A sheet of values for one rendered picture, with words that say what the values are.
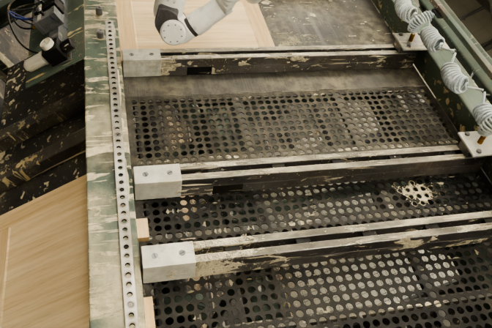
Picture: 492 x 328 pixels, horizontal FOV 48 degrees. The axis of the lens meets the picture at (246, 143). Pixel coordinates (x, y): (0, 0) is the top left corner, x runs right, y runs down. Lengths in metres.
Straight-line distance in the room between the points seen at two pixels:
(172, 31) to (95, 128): 0.36
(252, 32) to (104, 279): 1.16
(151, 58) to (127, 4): 0.41
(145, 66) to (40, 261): 0.70
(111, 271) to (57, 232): 0.55
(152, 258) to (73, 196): 0.63
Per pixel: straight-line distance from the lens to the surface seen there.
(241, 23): 2.18
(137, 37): 2.05
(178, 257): 1.34
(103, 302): 1.31
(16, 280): 1.89
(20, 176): 2.13
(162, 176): 1.49
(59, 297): 1.74
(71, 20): 2.12
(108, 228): 1.42
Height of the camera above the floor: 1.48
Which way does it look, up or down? 10 degrees down
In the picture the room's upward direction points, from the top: 65 degrees clockwise
